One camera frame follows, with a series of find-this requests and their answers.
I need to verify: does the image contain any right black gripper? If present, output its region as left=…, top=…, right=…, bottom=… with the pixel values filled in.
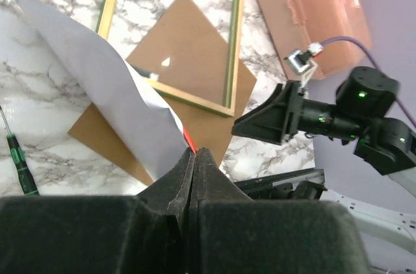
left=231, top=81, right=335, bottom=144

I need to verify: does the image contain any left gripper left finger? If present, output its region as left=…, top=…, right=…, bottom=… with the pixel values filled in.
left=1, top=149, right=195, bottom=273

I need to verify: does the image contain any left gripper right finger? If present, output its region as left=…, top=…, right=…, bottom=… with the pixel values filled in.
left=191, top=148, right=371, bottom=273

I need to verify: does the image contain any green wooden picture frame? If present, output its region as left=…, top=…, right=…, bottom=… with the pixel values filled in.
left=96, top=0, right=246, bottom=118

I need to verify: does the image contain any sunset photo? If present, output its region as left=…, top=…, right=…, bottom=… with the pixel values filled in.
left=15, top=0, right=195, bottom=180

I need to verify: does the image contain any brown cardboard backing board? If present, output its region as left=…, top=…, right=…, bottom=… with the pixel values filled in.
left=67, top=0, right=257, bottom=186

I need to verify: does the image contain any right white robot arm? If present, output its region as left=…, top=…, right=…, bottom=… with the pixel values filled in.
left=231, top=66, right=415, bottom=253

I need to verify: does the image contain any pink plastic storage box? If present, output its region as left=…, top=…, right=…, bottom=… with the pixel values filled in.
left=257, top=0, right=372, bottom=60

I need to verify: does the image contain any small green screwdriver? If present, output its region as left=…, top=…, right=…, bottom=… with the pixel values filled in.
left=1, top=108, right=39, bottom=195

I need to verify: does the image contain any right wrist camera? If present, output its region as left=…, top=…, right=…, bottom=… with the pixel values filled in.
left=284, top=42, right=324, bottom=88

